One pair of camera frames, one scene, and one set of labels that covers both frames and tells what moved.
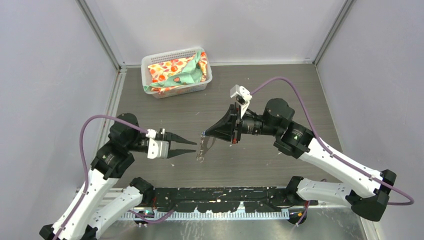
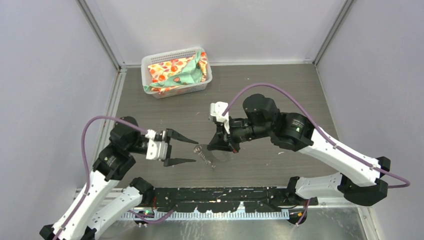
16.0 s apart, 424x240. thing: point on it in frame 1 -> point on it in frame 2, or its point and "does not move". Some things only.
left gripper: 172,136 -> 172,133
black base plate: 222,199 does not move
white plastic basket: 175,72 does not move
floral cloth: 178,72 does not move
